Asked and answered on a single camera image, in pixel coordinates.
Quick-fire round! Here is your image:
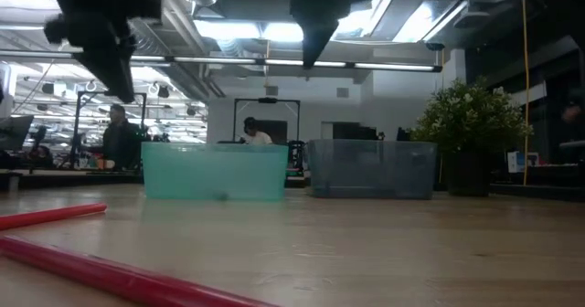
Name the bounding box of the dark monitor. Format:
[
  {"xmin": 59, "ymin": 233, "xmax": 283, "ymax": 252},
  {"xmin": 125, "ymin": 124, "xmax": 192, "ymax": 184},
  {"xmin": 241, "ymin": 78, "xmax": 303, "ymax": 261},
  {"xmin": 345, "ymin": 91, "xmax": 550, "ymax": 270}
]
[{"xmin": 0, "ymin": 113, "xmax": 36, "ymax": 153}]

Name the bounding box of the long ceiling light strip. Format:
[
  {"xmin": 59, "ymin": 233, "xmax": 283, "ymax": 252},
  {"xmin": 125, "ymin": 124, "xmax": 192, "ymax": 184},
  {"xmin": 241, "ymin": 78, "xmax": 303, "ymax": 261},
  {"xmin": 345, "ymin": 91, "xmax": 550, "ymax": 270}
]
[{"xmin": 0, "ymin": 49, "xmax": 443, "ymax": 74}]

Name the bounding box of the teal translucent plastic bin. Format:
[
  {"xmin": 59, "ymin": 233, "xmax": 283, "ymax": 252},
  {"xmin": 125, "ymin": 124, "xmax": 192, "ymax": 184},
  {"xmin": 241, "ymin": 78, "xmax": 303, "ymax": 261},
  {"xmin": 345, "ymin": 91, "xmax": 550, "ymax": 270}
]
[{"xmin": 140, "ymin": 141, "xmax": 291, "ymax": 203}]

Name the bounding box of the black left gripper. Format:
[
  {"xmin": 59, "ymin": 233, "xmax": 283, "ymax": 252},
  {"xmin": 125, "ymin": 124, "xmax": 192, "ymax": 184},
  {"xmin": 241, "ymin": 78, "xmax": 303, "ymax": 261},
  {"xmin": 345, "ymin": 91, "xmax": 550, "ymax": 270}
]
[{"xmin": 42, "ymin": 0, "xmax": 164, "ymax": 105}]

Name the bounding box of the white box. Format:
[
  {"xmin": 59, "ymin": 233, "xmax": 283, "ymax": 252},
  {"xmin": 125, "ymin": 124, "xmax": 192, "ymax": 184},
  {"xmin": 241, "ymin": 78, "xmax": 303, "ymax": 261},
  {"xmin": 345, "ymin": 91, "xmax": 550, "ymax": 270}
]
[{"xmin": 505, "ymin": 149, "xmax": 541, "ymax": 175}]

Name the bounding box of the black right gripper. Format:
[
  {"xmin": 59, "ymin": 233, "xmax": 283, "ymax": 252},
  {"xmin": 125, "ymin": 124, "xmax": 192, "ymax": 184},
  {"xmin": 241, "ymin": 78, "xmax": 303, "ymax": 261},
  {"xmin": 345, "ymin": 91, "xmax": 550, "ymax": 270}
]
[{"xmin": 254, "ymin": 0, "xmax": 353, "ymax": 70}]

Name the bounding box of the green potted plant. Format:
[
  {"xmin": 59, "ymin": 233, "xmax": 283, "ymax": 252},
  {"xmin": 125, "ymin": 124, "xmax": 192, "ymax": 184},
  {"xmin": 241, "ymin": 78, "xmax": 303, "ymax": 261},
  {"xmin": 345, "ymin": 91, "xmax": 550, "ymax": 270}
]
[{"xmin": 409, "ymin": 75, "xmax": 535, "ymax": 198}]

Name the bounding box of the grey translucent plastic bin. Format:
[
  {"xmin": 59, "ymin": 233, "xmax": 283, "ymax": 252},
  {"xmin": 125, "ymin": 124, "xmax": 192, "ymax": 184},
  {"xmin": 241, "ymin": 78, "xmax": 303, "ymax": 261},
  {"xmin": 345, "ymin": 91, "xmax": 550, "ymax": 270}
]
[{"xmin": 306, "ymin": 138, "xmax": 439, "ymax": 201}]

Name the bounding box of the red pencil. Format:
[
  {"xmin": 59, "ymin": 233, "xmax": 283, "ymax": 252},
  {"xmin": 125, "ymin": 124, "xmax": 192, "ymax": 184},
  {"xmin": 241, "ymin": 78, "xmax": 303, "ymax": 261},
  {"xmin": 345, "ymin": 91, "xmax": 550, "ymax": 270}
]
[
  {"xmin": 0, "ymin": 201, "xmax": 109, "ymax": 232},
  {"xmin": 0, "ymin": 233, "xmax": 282, "ymax": 307}
]

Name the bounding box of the person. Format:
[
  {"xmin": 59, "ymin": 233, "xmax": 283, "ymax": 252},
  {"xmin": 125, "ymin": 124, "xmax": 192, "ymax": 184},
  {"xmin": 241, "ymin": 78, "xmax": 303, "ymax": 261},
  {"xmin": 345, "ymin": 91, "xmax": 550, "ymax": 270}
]
[
  {"xmin": 101, "ymin": 103, "xmax": 144, "ymax": 171},
  {"xmin": 555, "ymin": 87, "xmax": 585, "ymax": 162},
  {"xmin": 241, "ymin": 116, "xmax": 274, "ymax": 146}
]

